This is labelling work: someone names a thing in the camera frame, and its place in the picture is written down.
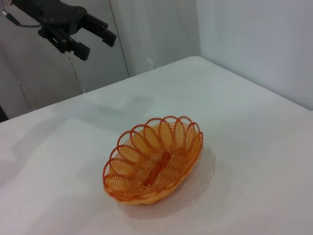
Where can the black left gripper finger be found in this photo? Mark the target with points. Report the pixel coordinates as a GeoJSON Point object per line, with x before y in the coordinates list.
{"type": "Point", "coordinates": [102, 29]}
{"type": "Point", "coordinates": [71, 45]}

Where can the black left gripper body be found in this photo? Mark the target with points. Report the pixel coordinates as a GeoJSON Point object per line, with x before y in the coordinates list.
{"type": "Point", "coordinates": [61, 14]}

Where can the orange woven plastic basket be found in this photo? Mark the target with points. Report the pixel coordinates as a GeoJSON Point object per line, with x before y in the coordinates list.
{"type": "Point", "coordinates": [137, 159]}

